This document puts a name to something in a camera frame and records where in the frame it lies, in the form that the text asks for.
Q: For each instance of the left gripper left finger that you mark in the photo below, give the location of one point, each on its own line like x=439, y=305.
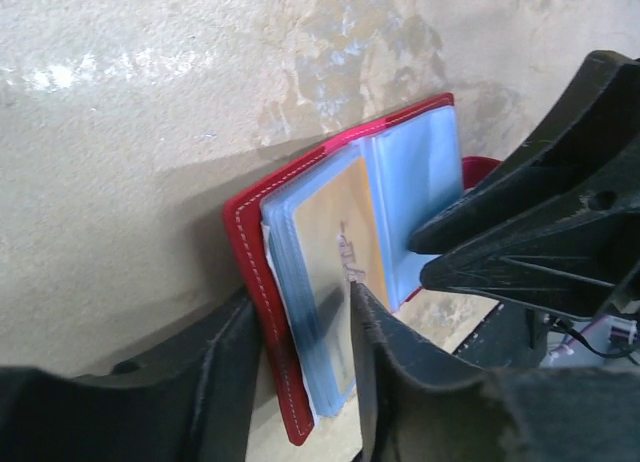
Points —
x=189, y=398

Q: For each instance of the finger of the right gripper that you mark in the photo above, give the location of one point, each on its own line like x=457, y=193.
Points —
x=572, y=255
x=583, y=130

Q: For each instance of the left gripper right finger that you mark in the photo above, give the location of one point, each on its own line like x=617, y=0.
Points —
x=419, y=403

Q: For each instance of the card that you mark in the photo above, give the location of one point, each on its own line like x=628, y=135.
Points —
x=336, y=232

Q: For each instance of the red leather card holder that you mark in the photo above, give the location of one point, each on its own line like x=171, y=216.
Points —
x=415, y=170

